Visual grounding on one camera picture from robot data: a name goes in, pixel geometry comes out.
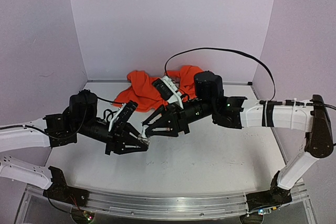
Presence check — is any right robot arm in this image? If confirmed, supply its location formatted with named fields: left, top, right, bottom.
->
left=141, top=71, right=335, bottom=215

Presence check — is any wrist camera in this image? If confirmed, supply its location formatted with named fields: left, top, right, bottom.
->
left=152, top=76, right=184, bottom=109
left=108, top=100, right=138, bottom=132

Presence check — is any clear nail polish bottle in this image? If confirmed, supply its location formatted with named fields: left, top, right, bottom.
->
left=138, top=135, right=150, bottom=145

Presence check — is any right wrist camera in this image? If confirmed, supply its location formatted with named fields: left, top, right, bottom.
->
left=152, top=76, right=184, bottom=109

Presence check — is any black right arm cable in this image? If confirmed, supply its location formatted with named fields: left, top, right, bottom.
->
left=164, top=47, right=276, bottom=101

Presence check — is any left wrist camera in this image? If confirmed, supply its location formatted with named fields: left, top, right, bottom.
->
left=108, top=100, right=138, bottom=132

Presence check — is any aluminium front rail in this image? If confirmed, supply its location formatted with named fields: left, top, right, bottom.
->
left=34, top=189, right=308, bottom=219

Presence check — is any orange cloth garment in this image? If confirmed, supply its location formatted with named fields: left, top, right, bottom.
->
left=114, top=65, right=203, bottom=112

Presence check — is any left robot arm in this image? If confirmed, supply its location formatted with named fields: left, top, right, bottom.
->
left=1, top=90, right=149, bottom=207

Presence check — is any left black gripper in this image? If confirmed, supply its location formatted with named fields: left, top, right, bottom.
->
left=76, top=118, right=151, bottom=156

